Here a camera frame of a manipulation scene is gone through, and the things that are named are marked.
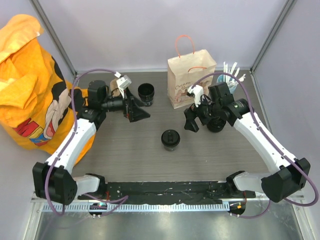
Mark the black cup lid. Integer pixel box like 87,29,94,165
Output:
160,129,181,147

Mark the light blue straw tin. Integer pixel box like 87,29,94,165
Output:
216,74,238,94

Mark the black cup with lid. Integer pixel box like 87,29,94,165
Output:
206,118,226,133

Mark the single black coffee cup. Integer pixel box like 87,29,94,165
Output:
162,143,179,152

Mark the orange cartoon cloth bag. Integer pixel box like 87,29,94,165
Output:
0,14,88,154

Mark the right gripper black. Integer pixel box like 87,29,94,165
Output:
184,93,221,132

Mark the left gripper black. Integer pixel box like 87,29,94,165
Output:
101,87,151,123

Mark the slotted cable duct rail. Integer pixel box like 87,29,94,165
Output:
41,201,231,213

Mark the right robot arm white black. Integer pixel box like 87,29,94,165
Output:
184,83,311,203

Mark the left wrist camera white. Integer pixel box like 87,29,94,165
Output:
116,75,132,99

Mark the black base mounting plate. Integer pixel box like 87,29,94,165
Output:
77,181,256,205

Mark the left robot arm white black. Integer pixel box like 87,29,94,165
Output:
32,75,151,206

